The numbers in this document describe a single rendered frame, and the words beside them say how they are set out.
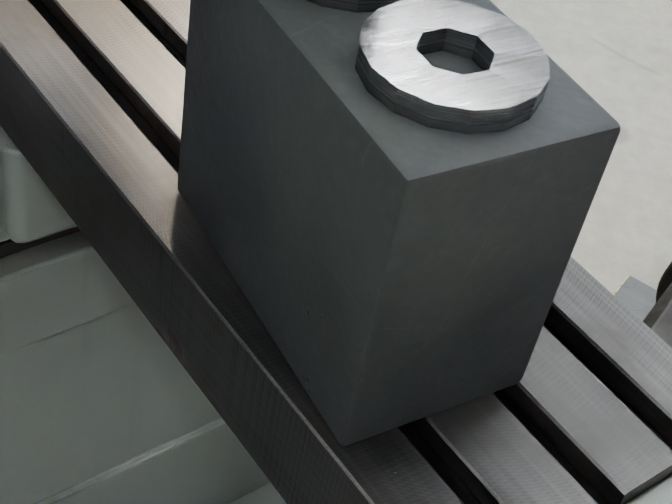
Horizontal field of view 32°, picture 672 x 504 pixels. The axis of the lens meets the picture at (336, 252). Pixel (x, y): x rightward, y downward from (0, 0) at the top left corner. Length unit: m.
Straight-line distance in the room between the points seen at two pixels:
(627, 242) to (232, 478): 1.13
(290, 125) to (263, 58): 0.04
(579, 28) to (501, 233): 2.39
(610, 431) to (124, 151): 0.35
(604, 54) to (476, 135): 2.35
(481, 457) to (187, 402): 0.70
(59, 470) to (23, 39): 0.54
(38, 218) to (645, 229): 1.62
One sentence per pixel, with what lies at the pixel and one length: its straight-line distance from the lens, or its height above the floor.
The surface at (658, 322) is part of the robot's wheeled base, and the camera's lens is 1.30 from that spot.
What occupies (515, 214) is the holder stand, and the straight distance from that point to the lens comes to 0.54.
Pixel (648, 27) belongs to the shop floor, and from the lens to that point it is 3.02.
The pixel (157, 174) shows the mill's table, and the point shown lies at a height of 0.96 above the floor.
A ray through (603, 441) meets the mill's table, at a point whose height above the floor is 0.96.
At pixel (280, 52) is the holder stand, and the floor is 1.13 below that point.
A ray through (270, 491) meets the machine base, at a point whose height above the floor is 0.20.
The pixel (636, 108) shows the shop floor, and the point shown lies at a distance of 2.71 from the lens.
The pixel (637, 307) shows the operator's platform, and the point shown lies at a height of 0.40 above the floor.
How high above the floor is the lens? 1.45
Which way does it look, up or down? 43 degrees down
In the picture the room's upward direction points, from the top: 11 degrees clockwise
